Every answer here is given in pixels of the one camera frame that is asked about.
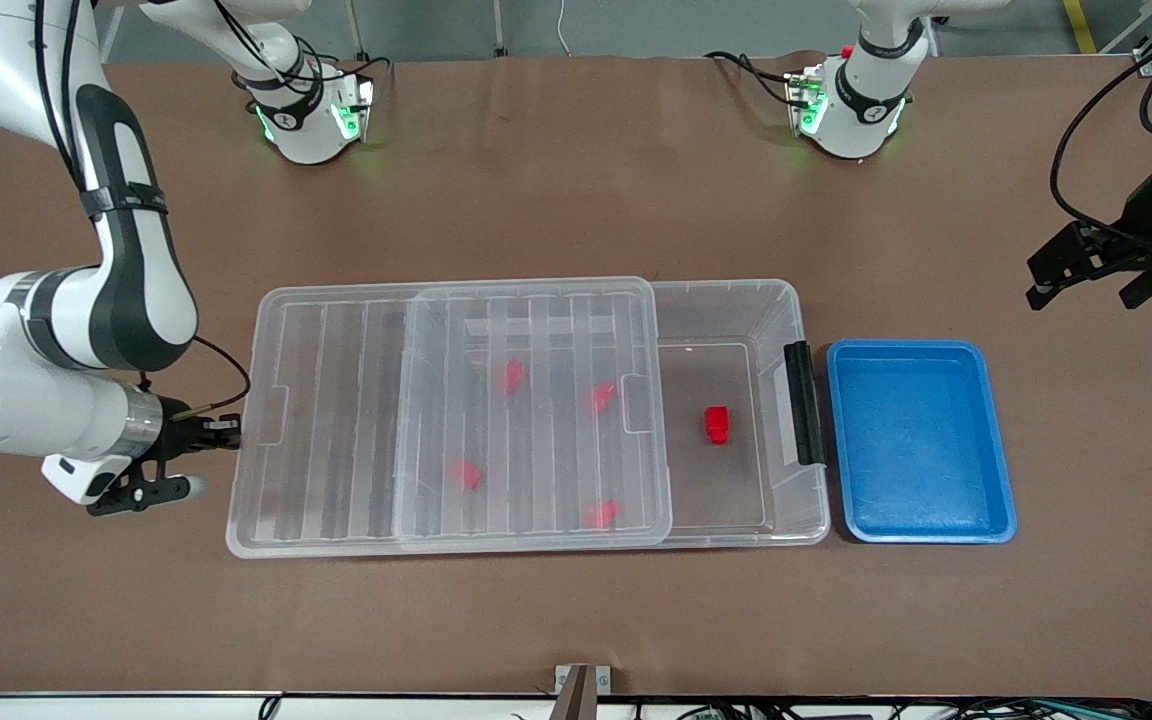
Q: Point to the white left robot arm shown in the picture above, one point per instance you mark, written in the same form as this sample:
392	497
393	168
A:
856	110

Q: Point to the grey metal bracket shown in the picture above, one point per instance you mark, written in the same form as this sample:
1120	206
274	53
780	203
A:
604	680

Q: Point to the clear plastic storage box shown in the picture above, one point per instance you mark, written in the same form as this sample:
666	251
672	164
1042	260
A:
716	500

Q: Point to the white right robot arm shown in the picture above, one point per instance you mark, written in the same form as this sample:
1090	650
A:
136	280

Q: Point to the grey frame leg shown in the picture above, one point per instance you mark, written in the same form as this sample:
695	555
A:
499	30
357	30

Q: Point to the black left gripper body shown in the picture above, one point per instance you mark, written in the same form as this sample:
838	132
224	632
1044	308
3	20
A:
1129	240

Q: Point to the blue plastic tray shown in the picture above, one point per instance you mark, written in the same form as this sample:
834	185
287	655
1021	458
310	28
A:
916	450

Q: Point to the clear ribbed plastic lid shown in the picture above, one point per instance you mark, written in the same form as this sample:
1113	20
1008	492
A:
336	450

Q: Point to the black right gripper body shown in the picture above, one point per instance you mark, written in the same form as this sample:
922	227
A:
179	434

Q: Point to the red block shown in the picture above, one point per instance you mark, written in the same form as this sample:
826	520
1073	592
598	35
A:
464	473
601	514
603	397
513	376
717	424

